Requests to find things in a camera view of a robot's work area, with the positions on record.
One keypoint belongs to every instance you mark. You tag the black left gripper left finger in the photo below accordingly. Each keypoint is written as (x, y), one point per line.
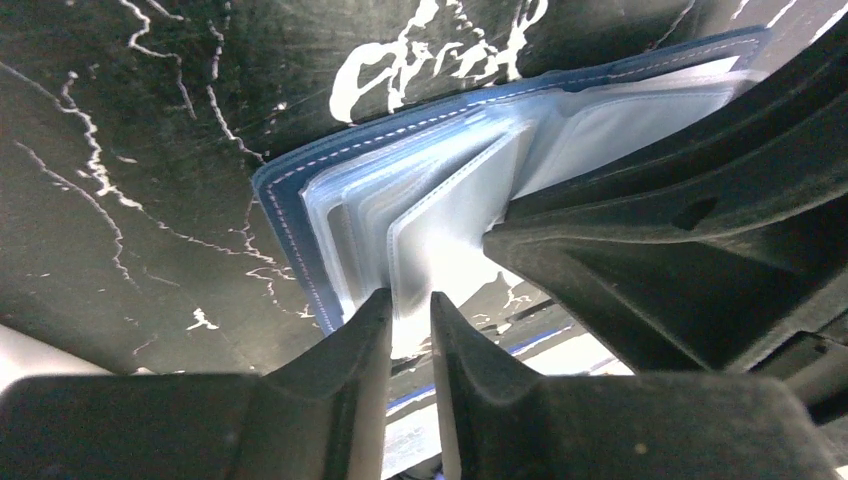
(321, 416)

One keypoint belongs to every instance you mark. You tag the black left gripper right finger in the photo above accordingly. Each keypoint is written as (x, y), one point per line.
(660, 425)

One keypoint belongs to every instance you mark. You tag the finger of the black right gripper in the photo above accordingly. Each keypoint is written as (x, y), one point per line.
(709, 249)

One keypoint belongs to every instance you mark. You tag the blue leather card holder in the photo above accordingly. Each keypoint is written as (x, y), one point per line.
(403, 202)

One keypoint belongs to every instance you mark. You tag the aluminium frame rail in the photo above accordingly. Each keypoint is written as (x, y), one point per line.
(528, 327)

